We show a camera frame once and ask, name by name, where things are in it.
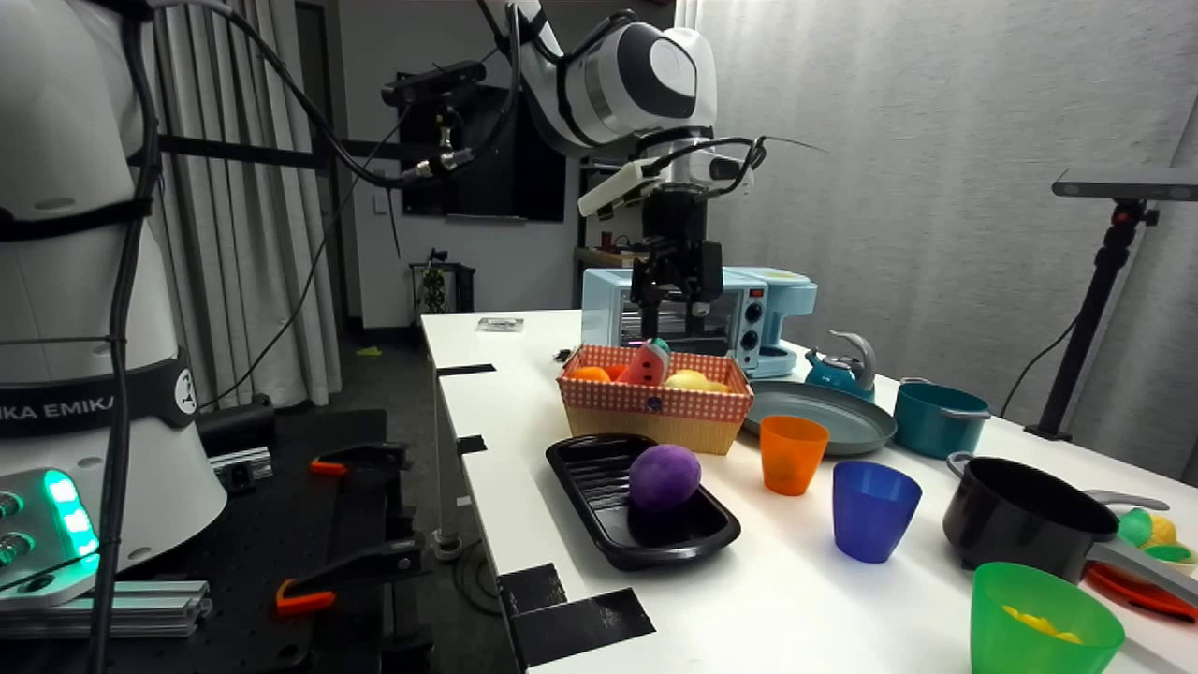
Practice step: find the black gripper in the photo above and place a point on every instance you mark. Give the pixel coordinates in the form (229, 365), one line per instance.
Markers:
(680, 238)

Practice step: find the yellow banana plushie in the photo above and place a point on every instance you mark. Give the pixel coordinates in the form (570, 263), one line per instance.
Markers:
(693, 380)

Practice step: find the purple eggplant plushie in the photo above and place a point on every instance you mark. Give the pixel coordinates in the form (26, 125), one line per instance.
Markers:
(662, 480)

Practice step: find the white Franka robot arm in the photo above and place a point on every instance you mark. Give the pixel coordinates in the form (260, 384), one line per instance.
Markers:
(61, 248)

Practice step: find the orange slice plushie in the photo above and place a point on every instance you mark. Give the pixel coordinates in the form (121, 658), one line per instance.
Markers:
(589, 373)

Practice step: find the orange checkered box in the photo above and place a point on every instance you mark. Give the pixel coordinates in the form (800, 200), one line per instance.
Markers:
(650, 417)

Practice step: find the black plastic tray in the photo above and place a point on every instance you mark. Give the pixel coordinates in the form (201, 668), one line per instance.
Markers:
(586, 480)

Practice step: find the light blue toy oven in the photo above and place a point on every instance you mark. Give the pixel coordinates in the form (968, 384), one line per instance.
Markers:
(771, 303)

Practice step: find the teal toy kettle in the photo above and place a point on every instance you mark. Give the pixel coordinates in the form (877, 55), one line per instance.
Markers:
(841, 373)

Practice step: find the black monitor panel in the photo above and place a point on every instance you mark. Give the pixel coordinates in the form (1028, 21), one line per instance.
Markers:
(500, 188)

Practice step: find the orange plastic cup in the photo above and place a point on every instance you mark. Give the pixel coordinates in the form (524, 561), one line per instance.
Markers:
(790, 454)

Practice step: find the grey-blue toy plate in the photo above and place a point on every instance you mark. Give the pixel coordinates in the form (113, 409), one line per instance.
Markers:
(837, 421)

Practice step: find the black tape strip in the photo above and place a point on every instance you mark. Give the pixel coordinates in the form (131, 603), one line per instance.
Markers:
(466, 370)

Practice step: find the small black tape piece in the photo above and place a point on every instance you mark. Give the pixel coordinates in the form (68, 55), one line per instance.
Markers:
(470, 444)

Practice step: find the teal toy pot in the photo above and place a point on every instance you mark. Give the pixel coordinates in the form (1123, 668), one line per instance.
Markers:
(938, 421)

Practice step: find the grey pleated curtain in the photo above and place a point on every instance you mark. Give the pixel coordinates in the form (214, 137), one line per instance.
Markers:
(938, 150)
(249, 276)

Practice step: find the blue plastic cup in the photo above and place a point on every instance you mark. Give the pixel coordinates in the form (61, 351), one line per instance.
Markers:
(873, 516)

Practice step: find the large black tape patch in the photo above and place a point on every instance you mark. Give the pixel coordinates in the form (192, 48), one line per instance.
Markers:
(574, 620)

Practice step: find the black toy pot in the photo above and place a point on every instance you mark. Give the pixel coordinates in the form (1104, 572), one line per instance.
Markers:
(1014, 519)

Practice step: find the black tripod stand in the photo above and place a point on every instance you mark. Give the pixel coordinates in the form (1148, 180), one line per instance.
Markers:
(1099, 285)

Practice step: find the yellow toy piece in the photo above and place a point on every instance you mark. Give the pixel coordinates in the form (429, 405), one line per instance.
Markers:
(1040, 622)

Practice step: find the green plastic cup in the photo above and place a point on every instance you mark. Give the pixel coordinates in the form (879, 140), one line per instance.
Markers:
(1040, 650)

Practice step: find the green and yellow toy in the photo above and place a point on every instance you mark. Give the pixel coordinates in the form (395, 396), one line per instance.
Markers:
(1148, 531)

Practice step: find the red toy utensil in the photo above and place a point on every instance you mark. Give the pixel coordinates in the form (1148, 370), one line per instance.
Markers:
(1141, 592)

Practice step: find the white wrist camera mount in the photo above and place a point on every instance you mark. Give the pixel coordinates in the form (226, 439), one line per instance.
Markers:
(612, 188)

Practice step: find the black camera bar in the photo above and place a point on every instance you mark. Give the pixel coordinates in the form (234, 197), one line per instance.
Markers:
(430, 82)

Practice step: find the aluminium profile rail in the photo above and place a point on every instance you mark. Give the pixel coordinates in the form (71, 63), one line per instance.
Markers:
(137, 608)

